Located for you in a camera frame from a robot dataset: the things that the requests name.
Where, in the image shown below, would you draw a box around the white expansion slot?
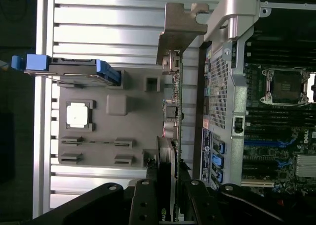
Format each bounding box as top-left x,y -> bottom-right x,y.
241,179 -> 275,188

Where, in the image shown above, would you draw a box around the green RAM stick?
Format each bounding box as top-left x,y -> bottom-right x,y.
61,140 -> 134,145

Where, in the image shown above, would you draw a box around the grey parts rack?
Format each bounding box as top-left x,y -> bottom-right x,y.
58,70 -> 173,171

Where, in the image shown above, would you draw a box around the blue expansion slot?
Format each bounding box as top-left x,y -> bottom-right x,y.
244,139 -> 299,149

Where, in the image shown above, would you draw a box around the green motherboard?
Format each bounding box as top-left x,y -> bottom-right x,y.
243,27 -> 316,203

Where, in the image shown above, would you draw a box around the silver CPU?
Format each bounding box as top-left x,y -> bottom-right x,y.
66,101 -> 92,129

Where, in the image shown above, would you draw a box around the silver chipset heatsink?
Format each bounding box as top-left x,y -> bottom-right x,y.
296,154 -> 316,178

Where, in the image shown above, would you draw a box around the open black PC case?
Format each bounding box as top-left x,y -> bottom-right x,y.
192,0 -> 316,211

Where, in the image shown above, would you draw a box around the CPU socket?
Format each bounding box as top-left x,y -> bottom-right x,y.
261,66 -> 311,106

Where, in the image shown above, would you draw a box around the hard disk with blue carrier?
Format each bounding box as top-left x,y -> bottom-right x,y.
11,53 -> 123,90

